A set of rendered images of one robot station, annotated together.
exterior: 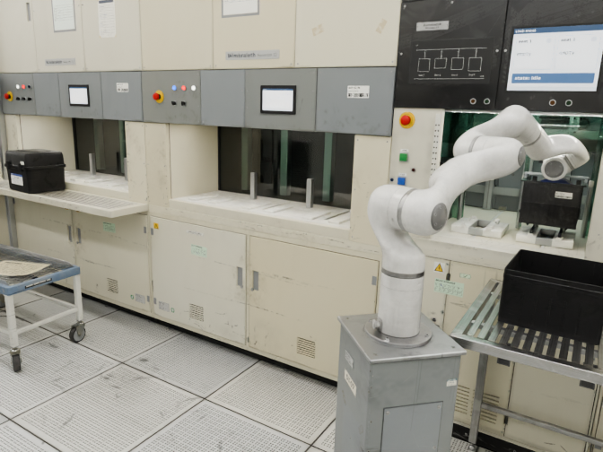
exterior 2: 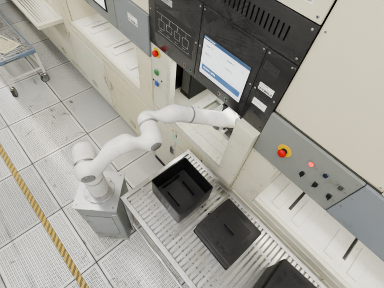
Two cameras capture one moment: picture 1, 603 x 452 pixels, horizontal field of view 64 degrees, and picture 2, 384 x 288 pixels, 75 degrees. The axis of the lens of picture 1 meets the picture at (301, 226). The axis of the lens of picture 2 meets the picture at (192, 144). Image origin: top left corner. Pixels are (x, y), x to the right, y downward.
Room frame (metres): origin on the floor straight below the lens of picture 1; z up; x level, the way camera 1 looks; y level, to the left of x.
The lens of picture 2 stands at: (0.80, -0.91, 2.35)
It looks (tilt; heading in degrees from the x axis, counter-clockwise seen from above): 56 degrees down; 8
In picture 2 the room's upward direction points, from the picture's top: 10 degrees clockwise
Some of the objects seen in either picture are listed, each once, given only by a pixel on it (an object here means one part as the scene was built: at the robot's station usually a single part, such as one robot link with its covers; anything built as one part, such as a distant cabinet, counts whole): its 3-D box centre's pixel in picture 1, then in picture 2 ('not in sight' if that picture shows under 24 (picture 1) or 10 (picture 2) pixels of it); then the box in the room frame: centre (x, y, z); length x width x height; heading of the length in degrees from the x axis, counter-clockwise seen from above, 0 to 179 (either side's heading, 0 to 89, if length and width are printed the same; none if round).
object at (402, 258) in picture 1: (397, 228); (87, 162); (1.32, -0.27, 1.07); 0.19 x 0.12 x 0.24; 38
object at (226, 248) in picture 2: not in sight; (227, 231); (1.28, -1.15, 0.83); 0.29 x 0.29 x 0.13; 58
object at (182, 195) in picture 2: (555, 291); (181, 189); (1.44, -0.80, 0.85); 0.28 x 0.28 x 0.17; 57
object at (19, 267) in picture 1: (13, 267); (2, 44); (2.58, 1.61, 0.47); 0.31 x 0.23 x 0.02; 80
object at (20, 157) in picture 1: (35, 169); not in sight; (3.19, 1.77, 0.93); 0.30 x 0.28 x 0.26; 56
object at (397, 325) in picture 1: (399, 302); (96, 183); (1.30, -0.29, 0.85); 0.19 x 0.19 x 0.18
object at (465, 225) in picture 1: (480, 226); (210, 108); (2.14, -0.81, 0.89); 0.22 x 0.21 x 0.04; 149
